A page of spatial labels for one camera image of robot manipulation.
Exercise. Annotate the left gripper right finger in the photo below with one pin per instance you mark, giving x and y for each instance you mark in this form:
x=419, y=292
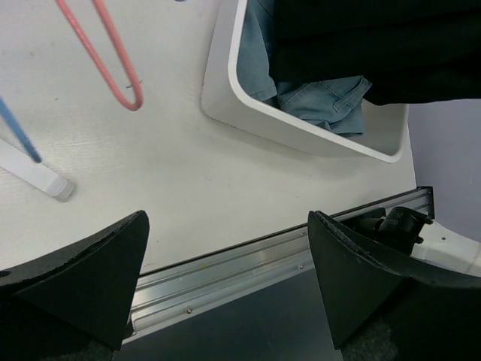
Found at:
x=377, y=298

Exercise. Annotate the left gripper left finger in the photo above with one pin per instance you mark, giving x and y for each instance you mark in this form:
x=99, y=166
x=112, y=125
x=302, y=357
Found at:
x=77, y=298

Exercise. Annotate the light blue wire hanger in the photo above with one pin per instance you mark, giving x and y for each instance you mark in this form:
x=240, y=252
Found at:
x=13, y=124

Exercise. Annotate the blue denim skirt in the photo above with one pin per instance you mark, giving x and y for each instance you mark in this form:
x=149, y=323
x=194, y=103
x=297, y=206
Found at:
x=333, y=105

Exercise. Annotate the black garment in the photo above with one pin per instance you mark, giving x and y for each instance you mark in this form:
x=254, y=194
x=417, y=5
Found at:
x=410, y=51

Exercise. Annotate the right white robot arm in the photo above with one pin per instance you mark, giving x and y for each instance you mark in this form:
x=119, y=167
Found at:
x=417, y=235

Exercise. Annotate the silver clothes rack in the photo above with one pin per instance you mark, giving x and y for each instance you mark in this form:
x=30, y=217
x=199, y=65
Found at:
x=37, y=175

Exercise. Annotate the white plastic basket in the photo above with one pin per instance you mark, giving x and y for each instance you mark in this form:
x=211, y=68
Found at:
x=224, y=99

